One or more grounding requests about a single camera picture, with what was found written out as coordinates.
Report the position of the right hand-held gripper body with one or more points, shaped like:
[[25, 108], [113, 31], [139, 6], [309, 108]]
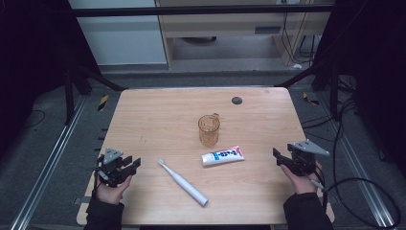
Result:
[[303, 159]]

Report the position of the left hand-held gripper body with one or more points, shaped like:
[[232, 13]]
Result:
[[110, 167]]

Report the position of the white electric toothbrush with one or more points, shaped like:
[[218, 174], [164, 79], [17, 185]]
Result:
[[186, 185]]

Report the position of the white toothpaste tube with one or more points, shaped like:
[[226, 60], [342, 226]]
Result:
[[221, 156]]

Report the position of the amber transparent cup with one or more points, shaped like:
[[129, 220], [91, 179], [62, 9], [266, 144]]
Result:
[[209, 132]]

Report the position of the person's right hand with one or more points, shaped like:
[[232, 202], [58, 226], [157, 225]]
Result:
[[304, 184]]

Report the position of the person's left hand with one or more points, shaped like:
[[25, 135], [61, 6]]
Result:
[[111, 194]]

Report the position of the grey tape piece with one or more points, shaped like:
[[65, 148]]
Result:
[[81, 200]]

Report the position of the yellow black floor tape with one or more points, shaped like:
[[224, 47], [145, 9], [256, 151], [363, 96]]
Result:
[[103, 103], [310, 99]]

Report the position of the grey round table grommet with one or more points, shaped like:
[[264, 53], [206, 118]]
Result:
[[236, 100]]

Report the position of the black stand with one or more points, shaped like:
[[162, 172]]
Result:
[[334, 92], [69, 96]]

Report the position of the small white floor object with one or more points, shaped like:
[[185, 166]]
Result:
[[297, 66]]

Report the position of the black curtain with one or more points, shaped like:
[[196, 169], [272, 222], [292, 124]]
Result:
[[32, 64], [376, 64]]

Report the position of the white cabinet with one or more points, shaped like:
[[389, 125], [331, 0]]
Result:
[[121, 38]]

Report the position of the light wooden desk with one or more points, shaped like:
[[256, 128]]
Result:
[[223, 24]]

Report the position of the metal floor rail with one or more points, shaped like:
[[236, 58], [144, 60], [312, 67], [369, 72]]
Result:
[[357, 166], [48, 159]]

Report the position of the black frame bar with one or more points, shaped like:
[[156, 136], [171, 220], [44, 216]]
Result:
[[191, 10]]

